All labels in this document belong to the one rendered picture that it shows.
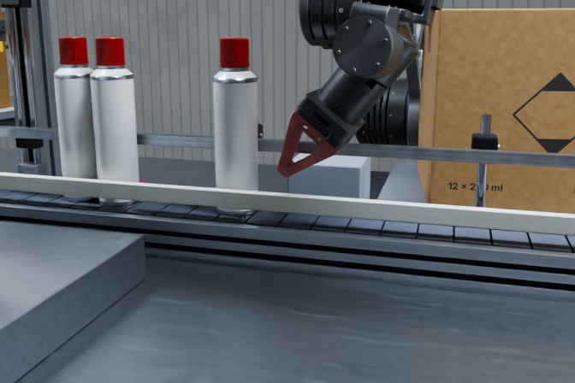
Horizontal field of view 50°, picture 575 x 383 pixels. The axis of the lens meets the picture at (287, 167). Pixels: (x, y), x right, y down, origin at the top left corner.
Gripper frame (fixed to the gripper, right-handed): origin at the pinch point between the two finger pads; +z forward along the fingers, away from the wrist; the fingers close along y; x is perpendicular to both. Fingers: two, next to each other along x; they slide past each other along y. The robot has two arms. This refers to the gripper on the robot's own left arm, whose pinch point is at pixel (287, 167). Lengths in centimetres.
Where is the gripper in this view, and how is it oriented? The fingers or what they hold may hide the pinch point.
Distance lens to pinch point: 71.5
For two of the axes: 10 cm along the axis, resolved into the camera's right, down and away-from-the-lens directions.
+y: -2.7, 2.1, -9.4
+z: -6.1, 7.2, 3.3
